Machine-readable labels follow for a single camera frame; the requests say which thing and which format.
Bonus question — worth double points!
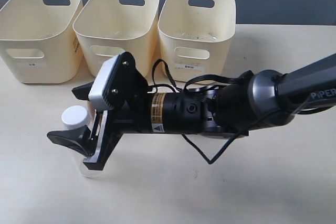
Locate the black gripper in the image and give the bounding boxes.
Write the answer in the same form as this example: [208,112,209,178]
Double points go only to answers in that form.
[46,70,153,172]

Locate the clear plastic bottle white cap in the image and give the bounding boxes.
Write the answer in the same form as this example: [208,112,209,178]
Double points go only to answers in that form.
[61,102,103,179]

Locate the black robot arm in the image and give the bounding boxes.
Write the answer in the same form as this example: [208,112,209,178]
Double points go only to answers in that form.
[47,52,335,170]

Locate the left cream plastic bin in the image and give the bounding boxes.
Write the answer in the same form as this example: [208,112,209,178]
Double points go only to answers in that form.
[1,0,83,84]

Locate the cream plastic bin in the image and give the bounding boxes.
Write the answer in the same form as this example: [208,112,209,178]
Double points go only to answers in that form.
[1,0,83,84]
[157,0,236,82]
[72,0,160,76]

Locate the middle cream plastic bin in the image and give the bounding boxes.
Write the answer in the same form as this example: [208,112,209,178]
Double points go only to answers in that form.
[72,0,160,76]

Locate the right cream plastic bin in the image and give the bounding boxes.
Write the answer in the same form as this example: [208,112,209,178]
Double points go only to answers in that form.
[157,0,236,82]

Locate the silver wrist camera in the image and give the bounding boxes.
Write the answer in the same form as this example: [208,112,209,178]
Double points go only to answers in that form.
[88,52,137,112]

